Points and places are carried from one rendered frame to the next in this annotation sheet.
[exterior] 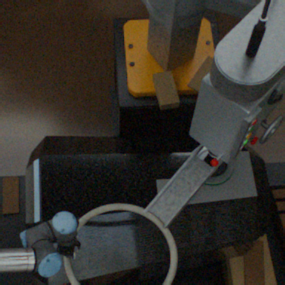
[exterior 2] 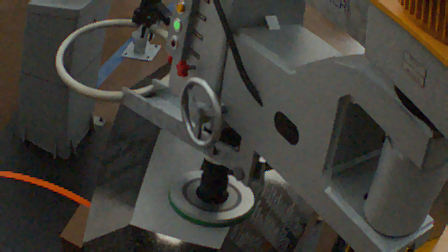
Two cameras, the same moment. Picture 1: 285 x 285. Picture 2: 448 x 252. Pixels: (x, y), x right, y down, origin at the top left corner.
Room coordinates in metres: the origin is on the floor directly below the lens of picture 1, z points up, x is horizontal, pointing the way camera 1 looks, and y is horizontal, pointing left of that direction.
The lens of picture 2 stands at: (1.56, -2.00, 2.14)
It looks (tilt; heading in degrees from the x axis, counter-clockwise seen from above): 32 degrees down; 103
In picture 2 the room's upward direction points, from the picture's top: 10 degrees clockwise
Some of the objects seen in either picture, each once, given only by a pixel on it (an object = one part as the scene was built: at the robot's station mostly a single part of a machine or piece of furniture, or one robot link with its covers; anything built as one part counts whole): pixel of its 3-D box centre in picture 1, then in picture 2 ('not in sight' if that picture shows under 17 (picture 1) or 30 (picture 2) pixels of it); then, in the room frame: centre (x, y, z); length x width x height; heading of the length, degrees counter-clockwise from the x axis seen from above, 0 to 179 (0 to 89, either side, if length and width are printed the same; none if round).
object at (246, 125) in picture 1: (245, 133); (186, 6); (1.05, -0.43, 1.40); 0.08 x 0.03 x 0.28; 141
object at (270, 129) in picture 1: (264, 125); (215, 109); (1.19, -0.55, 1.22); 0.15 x 0.10 x 0.15; 141
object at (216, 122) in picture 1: (242, 99); (260, 44); (1.23, -0.44, 1.35); 0.36 x 0.22 x 0.45; 141
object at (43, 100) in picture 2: not in sight; (58, 61); (0.00, 0.74, 0.43); 0.50 x 0.50 x 0.85; 0
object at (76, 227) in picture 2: not in sight; (82, 234); (0.54, 0.01, 0.07); 0.30 x 0.12 x 0.12; 91
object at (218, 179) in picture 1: (211, 163); (211, 196); (1.17, -0.38, 0.87); 0.21 x 0.21 x 0.01
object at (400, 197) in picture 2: not in sight; (409, 177); (1.68, -0.80, 1.37); 0.19 x 0.19 x 0.20
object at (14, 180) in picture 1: (10, 195); not in sight; (1.30, 0.75, 0.02); 0.25 x 0.10 x 0.01; 8
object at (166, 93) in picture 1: (165, 90); not in sight; (1.62, -0.16, 0.81); 0.20 x 0.10 x 0.05; 14
